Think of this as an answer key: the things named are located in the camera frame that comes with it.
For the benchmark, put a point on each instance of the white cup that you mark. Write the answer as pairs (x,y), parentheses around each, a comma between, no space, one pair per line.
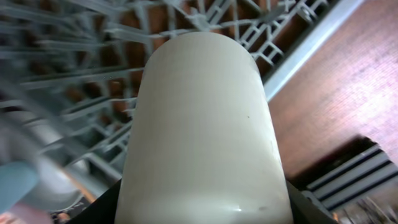
(202,147)

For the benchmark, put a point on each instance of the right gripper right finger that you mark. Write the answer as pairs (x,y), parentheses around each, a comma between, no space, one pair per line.
(304,211)

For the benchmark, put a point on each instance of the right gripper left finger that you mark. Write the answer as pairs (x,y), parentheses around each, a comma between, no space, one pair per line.
(102,210)

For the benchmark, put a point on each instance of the light blue cup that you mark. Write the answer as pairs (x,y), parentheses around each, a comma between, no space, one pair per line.
(17,180)

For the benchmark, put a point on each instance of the grey dishwasher rack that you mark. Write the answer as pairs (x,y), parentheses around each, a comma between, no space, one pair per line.
(71,70)

